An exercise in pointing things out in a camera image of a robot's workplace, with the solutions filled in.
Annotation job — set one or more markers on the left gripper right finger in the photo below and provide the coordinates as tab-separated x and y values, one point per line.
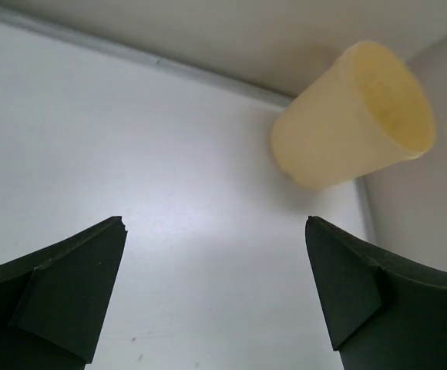
382	311

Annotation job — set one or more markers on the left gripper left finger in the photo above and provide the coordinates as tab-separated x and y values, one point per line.
53	302

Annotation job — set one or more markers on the yellow plastic bin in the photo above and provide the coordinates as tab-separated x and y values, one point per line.
366	112

